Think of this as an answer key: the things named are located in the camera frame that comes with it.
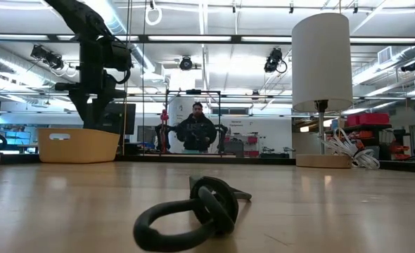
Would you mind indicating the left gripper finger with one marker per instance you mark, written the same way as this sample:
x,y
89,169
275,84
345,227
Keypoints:
x,y
100,102
81,109

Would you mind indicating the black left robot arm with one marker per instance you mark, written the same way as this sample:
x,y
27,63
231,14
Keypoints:
x,y
77,17

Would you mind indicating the black monitor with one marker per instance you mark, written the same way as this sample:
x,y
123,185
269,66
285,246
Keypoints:
x,y
123,119

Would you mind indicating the yellow plastic bin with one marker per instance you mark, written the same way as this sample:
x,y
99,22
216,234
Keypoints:
x,y
88,147

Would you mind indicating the person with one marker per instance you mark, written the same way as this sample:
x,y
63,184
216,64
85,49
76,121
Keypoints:
x,y
196,133

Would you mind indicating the white shade table lamp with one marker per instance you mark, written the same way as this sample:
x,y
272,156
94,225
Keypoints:
x,y
321,63

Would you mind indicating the red storage bin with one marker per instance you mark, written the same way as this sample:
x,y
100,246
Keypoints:
x,y
367,119

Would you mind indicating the black ceiling fixture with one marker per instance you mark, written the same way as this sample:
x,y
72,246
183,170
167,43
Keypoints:
x,y
409,66

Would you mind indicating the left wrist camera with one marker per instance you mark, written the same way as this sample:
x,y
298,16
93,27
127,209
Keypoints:
x,y
117,56

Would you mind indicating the black hanging camera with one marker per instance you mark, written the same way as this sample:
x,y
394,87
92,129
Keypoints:
x,y
186,63
273,59

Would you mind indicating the black aluminium rig frame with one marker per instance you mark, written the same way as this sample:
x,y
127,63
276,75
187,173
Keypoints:
x,y
193,38

